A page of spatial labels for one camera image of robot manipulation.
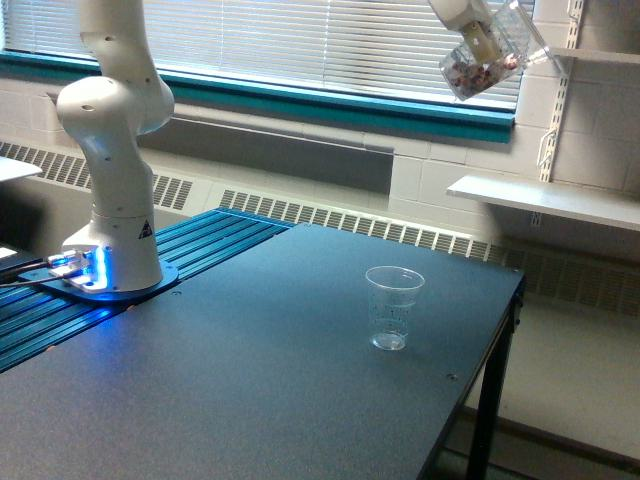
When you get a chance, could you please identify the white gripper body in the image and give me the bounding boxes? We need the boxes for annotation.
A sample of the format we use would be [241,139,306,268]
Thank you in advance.
[429,0,491,32]

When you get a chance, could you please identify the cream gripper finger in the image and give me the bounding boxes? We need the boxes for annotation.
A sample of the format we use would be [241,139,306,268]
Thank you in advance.
[461,20,501,64]

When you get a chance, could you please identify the clear plastic cup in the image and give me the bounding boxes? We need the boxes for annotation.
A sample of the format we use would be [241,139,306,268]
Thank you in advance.
[436,1,552,101]
[365,265,425,351]

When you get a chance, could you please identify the pink and dark candies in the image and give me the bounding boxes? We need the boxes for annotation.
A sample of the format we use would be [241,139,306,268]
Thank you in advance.
[448,55,519,96]

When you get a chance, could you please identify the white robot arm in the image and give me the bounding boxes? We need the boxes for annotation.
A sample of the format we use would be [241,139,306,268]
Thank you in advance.
[52,1,174,297]

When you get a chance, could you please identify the white window blinds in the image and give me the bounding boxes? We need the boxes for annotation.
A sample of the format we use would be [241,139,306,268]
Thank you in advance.
[2,0,535,110]

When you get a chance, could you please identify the teal window sill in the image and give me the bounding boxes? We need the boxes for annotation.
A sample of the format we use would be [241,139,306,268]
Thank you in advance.
[0,50,516,144]

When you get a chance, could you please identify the clear plastic cup on table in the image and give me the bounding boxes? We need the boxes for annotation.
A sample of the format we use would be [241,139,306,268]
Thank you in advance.
[365,265,425,351]

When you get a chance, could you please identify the white baseboard heater vent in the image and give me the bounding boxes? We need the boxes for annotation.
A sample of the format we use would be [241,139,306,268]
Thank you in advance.
[0,141,640,317]

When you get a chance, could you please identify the black table leg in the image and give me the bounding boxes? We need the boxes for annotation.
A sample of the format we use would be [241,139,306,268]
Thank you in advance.
[466,279,526,480]

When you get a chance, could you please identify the white board at left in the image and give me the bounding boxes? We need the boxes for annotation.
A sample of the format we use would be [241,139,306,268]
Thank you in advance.
[0,157,42,182]

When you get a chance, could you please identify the white upper wall shelf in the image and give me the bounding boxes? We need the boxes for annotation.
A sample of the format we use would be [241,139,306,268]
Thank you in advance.
[550,47,640,65]

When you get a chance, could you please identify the white wall shelf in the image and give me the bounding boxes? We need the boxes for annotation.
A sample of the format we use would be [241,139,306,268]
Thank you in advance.
[550,47,640,65]
[447,174,639,231]

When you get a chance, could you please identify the white shelf bracket rail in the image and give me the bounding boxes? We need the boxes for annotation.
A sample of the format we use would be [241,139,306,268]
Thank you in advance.
[536,0,584,183]

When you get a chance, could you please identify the white lower wall shelf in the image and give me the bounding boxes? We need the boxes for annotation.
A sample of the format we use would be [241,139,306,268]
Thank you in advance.
[447,174,639,231]

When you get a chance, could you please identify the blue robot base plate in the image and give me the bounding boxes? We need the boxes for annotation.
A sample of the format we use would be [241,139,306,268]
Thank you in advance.
[37,260,179,304]

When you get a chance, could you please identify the black cables at base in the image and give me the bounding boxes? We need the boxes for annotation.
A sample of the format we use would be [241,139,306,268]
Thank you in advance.
[0,255,66,287]

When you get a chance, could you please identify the blue ribbed aluminium rail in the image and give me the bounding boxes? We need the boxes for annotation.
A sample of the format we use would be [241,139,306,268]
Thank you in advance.
[1,209,293,371]

